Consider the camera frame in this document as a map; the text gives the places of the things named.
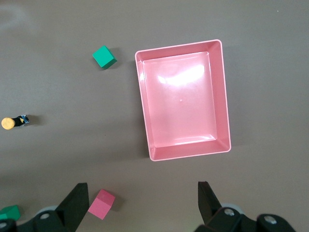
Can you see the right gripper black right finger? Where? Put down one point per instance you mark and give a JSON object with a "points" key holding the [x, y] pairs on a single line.
{"points": [[210, 207]]}

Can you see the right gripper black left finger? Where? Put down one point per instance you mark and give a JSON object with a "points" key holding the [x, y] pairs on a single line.
{"points": [[72, 207]]}

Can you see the yellow push button black body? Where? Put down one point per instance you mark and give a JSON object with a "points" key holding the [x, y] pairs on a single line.
{"points": [[7, 123]]}

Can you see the pink foam cube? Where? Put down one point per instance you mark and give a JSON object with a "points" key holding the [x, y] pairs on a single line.
{"points": [[101, 204]]}

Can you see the green foam cube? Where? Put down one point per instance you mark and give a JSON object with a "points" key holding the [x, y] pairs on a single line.
{"points": [[103, 56], [9, 212]]}

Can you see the pink plastic tray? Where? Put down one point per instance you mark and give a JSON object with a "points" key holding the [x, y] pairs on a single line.
{"points": [[181, 108]]}

